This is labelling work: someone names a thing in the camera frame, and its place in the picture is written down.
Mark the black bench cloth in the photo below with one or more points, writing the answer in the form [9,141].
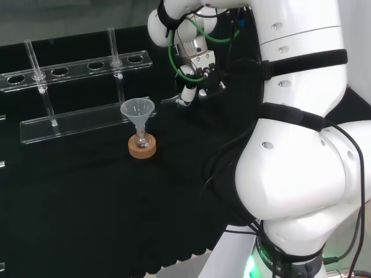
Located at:
[87,202]

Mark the clear acrylic funnel stand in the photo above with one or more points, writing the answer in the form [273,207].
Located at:
[72,127]

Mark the small round-bottom glass flask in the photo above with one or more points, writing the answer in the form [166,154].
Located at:
[142,141]

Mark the translucent plastic funnel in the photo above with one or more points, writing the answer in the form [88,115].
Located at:
[138,110]

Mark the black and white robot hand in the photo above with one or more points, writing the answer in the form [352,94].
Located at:
[203,59]

